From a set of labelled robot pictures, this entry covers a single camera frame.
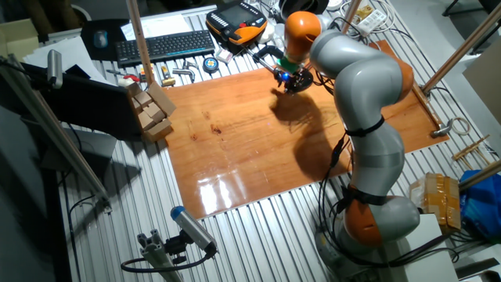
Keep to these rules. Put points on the clear jar white lid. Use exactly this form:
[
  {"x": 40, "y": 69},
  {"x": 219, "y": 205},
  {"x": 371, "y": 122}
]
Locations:
[{"x": 280, "y": 31}]

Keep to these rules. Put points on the aluminium profile piece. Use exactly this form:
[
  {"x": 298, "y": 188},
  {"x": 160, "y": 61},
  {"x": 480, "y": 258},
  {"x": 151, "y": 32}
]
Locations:
[{"x": 154, "y": 252}]

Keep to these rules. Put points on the silver metal clip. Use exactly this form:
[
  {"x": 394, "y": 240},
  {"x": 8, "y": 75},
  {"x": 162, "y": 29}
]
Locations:
[{"x": 190, "y": 64}]

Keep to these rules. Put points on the black computer keyboard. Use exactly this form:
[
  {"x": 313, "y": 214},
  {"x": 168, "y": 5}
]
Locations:
[{"x": 164, "y": 46}]

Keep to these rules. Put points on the blue round tape measure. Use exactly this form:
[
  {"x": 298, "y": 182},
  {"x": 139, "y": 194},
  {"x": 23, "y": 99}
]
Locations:
[{"x": 210, "y": 64}]

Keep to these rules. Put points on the black round spool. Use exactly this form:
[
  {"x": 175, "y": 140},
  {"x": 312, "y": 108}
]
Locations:
[{"x": 301, "y": 6}]

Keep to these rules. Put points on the cardboard flap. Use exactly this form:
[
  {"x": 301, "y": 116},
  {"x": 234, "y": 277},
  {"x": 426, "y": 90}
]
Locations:
[{"x": 162, "y": 98}]

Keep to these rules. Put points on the beige cardboard box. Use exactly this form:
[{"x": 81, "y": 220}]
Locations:
[{"x": 19, "y": 39}]

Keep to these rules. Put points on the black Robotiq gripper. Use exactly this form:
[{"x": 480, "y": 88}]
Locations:
[{"x": 285, "y": 77}]

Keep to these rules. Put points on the wooden post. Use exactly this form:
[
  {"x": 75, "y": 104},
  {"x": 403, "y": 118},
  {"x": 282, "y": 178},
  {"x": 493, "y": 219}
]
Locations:
[
  {"x": 481, "y": 175},
  {"x": 469, "y": 39},
  {"x": 139, "y": 39},
  {"x": 351, "y": 15}
]

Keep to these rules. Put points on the white power strip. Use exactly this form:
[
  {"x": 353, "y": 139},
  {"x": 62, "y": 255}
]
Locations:
[{"x": 372, "y": 21}]

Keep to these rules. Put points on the silver metal clamp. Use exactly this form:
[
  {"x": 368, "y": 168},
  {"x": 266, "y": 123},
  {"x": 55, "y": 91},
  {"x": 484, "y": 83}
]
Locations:
[{"x": 441, "y": 131}]

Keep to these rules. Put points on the aluminium frame bar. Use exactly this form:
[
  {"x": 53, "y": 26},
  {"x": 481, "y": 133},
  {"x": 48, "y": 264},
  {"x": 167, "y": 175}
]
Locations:
[{"x": 58, "y": 137}]

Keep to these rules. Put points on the bent metal pipe fitting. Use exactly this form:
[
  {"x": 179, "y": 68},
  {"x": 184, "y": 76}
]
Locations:
[{"x": 184, "y": 72}]

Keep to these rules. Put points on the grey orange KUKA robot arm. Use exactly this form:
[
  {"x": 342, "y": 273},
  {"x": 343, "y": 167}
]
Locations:
[{"x": 368, "y": 98}]

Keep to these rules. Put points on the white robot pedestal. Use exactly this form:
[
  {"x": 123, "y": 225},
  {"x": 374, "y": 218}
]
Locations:
[{"x": 426, "y": 250}]

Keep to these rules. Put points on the black camera bracket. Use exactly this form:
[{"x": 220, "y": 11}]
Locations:
[{"x": 174, "y": 246}]

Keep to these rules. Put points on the white paper sheets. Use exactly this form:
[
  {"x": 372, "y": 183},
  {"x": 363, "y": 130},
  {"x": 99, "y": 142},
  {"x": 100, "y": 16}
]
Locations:
[{"x": 164, "y": 25}]

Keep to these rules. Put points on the taped cardboard parcel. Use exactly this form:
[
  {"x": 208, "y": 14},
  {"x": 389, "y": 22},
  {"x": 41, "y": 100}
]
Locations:
[{"x": 442, "y": 199}]

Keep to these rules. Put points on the black C-clamp steel screw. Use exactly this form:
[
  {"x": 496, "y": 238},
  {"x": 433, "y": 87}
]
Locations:
[{"x": 266, "y": 50}]

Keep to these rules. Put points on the wooden edge batten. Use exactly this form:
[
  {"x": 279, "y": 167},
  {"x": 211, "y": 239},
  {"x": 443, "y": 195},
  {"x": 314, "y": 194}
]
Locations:
[{"x": 426, "y": 107}]

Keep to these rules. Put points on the brass fitting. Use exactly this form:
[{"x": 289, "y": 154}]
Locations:
[{"x": 168, "y": 81}]

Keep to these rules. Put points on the silver camera blue end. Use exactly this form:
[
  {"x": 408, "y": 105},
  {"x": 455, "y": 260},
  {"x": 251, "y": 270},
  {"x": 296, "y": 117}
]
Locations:
[{"x": 192, "y": 227}]

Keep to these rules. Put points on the white paper stack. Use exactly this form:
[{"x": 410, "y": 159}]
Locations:
[{"x": 74, "y": 55}]

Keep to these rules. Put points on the black mouse pad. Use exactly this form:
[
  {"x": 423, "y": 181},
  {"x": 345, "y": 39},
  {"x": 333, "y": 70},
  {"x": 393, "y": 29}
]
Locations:
[{"x": 88, "y": 49}]

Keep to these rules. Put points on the wooden sticks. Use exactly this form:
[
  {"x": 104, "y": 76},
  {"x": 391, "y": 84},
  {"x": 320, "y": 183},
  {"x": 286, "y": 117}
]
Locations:
[{"x": 469, "y": 149}]

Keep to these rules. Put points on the white rounded plastic object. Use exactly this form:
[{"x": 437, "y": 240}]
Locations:
[{"x": 267, "y": 34}]

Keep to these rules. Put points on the small white card box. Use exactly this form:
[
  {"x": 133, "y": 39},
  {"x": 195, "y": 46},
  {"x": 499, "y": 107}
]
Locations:
[{"x": 224, "y": 55}]

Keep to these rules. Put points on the green wrist flange adapter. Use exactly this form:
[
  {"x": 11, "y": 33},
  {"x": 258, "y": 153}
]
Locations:
[{"x": 287, "y": 64}]

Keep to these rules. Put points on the grey cardboard sheet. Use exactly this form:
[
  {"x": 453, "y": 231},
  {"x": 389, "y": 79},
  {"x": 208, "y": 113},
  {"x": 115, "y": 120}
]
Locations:
[{"x": 485, "y": 82}]

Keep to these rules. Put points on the small cardboard box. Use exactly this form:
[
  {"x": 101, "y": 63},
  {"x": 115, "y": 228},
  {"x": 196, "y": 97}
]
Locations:
[
  {"x": 153, "y": 112},
  {"x": 143, "y": 98},
  {"x": 158, "y": 131}
]

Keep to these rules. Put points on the dark computer mouse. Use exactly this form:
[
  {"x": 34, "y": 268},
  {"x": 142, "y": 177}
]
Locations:
[{"x": 100, "y": 39}]

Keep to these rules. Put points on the black flat panel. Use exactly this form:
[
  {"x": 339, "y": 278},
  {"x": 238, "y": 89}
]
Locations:
[{"x": 86, "y": 105}]

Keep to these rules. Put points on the beige tape roll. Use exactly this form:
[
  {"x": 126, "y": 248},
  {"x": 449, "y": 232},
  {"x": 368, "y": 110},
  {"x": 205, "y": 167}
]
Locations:
[{"x": 466, "y": 122}]

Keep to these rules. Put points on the black orange teach pendant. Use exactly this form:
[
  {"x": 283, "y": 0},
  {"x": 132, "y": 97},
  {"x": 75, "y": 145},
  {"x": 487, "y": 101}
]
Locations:
[{"x": 235, "y": 17}]

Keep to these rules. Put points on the blue plastic bag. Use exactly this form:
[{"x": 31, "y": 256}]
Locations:
[{"x": 483, "y": 207}]

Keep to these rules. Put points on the glossy wooden board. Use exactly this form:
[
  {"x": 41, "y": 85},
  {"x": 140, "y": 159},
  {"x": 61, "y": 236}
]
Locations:
[{"x": 242, "y": 137}]

